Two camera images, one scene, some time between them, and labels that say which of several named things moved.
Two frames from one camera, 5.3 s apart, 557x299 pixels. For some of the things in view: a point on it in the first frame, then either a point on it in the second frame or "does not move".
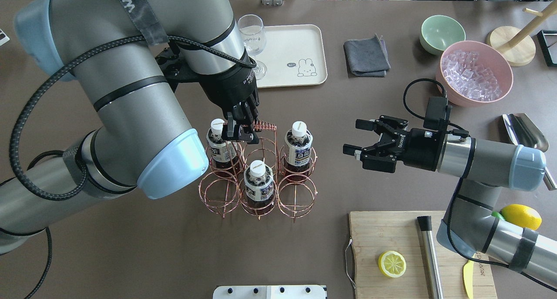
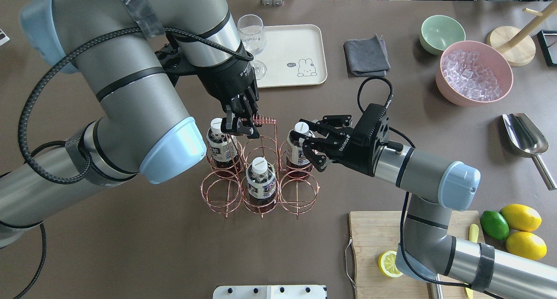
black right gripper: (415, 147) to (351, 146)
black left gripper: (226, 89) does not move
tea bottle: (298, 144) does not move
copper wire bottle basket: (259, 179) does not move
